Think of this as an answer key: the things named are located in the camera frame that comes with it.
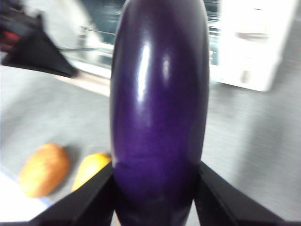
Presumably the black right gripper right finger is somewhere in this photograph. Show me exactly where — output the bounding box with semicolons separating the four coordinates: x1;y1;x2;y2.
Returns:
192;161;292;226

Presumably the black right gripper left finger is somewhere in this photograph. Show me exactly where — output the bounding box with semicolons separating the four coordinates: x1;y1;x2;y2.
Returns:
23;161;116;226

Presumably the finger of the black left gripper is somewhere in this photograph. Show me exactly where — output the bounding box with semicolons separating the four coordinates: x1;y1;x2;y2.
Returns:
1;14;78;77

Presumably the glass oven door with handle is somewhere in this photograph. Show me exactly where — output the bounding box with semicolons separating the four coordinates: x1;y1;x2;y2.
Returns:
60;44;118;95

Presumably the purple eggplant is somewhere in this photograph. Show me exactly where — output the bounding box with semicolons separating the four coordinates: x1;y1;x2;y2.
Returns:
109;0;211;226

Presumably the small beige oven knob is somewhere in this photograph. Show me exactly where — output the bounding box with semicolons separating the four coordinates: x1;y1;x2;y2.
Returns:
241;69;252;83

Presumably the cream toaster oven body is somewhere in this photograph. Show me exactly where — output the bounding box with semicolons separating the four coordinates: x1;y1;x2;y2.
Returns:
77;0;297;92

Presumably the large beige oven knob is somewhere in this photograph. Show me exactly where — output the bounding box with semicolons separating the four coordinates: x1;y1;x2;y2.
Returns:
236;29;270;41

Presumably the yellow corn cob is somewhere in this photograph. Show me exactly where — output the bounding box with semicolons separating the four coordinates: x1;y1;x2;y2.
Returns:
71;152;111;193

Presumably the brown sweet potato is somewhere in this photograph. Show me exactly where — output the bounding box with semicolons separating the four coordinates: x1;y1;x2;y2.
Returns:
18;143;71;198

